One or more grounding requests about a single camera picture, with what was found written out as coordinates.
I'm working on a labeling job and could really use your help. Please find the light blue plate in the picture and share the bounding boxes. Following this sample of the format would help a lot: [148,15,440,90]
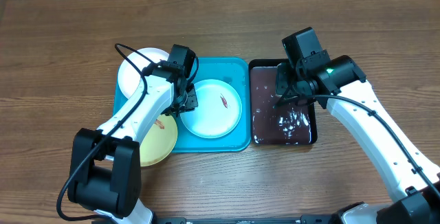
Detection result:
[180,79,242,139]

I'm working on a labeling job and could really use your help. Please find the green scrub sponge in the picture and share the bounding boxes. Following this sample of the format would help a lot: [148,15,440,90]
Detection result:
[276,62,296,98]

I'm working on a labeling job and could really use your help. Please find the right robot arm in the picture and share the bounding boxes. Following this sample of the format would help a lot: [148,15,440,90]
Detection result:
[276,55,439,223]

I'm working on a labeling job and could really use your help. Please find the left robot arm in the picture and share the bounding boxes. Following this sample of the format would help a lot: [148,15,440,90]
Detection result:
[59,60,197,223]

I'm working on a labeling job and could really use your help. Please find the teal plastic tray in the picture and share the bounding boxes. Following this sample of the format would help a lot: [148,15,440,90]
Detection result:
[112,57,252,154]

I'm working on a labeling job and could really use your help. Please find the black water basin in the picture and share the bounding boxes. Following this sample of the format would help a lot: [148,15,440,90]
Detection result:
[249,59,318,146]

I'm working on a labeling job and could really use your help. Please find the yellow plate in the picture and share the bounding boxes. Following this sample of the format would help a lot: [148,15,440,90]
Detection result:
[140,115,178,167]

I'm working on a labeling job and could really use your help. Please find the pink plate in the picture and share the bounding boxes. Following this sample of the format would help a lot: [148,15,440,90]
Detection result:
[117,47,169,99]

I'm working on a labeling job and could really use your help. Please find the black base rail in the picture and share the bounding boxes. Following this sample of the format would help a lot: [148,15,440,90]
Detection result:
[147,214,342,224]

